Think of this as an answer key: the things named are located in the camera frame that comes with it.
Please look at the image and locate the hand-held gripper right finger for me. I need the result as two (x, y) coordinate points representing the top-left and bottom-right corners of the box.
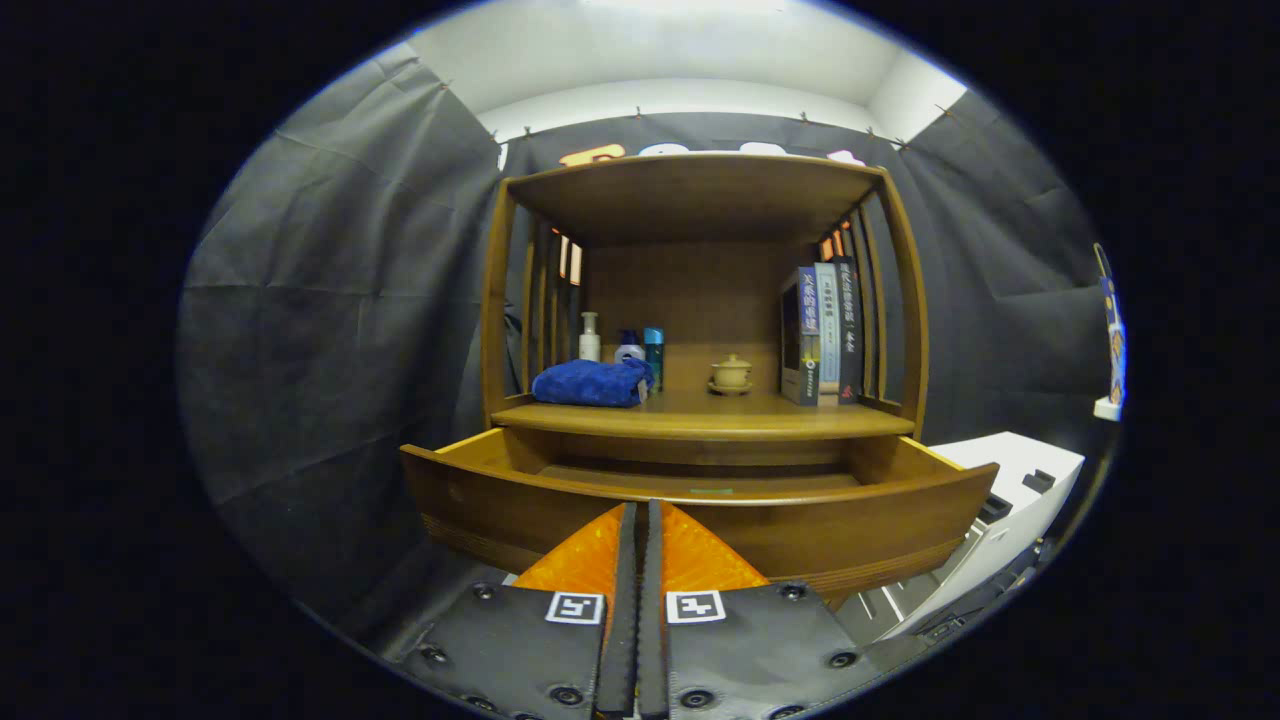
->
(640, 498), (936, 720)

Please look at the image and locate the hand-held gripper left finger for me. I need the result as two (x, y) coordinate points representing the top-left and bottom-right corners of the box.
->
(395, 500), (641, 720)

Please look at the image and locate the wooden drawer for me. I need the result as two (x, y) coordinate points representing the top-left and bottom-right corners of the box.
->
(400, 428), (1001, 601)

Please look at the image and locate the wooden countertop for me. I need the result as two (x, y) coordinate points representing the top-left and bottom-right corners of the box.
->
(490, 388), (916, 443)

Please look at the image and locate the wooden cabinet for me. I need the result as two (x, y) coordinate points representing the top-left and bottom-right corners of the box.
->
(480, 150), (931, 481)

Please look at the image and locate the blue towel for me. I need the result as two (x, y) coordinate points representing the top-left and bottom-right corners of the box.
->
(531, 357), (656, 408)

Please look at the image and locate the beige lidded teacup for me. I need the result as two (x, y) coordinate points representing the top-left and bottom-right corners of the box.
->
(708, 353), (754, 396)

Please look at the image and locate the blue spine book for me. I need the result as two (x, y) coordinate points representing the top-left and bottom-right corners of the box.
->
(781, 266), (822, 406)

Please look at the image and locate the blue dotted gift bag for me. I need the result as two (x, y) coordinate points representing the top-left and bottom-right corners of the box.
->
(1093, 243), (1128, 406)

